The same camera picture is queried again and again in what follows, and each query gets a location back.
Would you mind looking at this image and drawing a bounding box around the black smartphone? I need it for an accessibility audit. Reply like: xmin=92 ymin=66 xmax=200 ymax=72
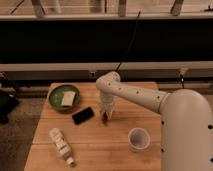
xmin=72 ymin=107 xmax=94 ymax=125

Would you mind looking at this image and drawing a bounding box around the green bowl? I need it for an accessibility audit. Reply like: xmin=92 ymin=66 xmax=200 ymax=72
xmin=48 ymin=84 xmax=80 ymax=112

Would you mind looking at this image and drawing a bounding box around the white sponge block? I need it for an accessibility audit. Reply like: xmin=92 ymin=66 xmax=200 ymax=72
xmin=61 ymin=91 xmax=75 ymax=106

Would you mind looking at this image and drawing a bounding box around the white plastic bottle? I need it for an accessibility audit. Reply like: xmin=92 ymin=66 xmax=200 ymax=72
xmin=49 ymin=128 xmax=75 ymax=167

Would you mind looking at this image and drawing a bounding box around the black object at left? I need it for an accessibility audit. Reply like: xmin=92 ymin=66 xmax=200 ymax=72
xmin=0 ymin=72 xmax=20 ymax=124

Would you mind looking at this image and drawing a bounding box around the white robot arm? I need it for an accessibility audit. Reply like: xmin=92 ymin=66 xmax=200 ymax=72
xmin=96 ymin=72 xmax=213 ymax=171

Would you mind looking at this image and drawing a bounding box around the dark red pepper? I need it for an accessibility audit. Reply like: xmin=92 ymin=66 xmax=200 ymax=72
xmin=102 ymin=113 xmax=108 ymax=125

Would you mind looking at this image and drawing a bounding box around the black cable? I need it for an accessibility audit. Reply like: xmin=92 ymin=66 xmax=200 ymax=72
xmin=114 ymin=10 xmax=142 ymax=72

